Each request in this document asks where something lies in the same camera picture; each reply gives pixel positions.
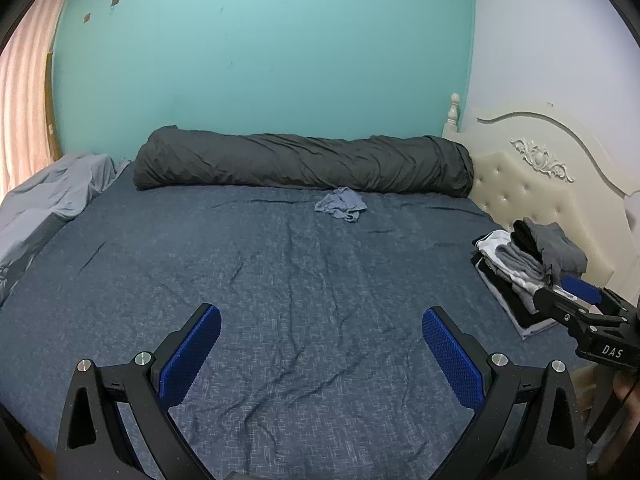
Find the pink curtain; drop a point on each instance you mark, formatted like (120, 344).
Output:
(27, 95)

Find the dark grey rolled duvet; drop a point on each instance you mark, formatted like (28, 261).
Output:
(300, 162)

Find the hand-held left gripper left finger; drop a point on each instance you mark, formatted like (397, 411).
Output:
(192, 355)

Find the pile of folded clothes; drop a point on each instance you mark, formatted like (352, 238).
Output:
(520, 265)

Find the wooden window frame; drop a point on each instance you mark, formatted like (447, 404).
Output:
(51, 110)

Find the light grey blanket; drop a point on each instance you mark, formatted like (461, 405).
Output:
(45, 195)

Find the cream carved headboard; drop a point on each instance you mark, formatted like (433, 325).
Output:
(540, 195)

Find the light blue plaid shorts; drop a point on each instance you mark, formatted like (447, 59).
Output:
(340, 205)

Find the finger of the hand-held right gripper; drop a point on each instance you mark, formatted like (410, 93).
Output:
(560, 310)
(582, 289)

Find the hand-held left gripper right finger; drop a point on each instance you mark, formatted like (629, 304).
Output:
(450, 355)

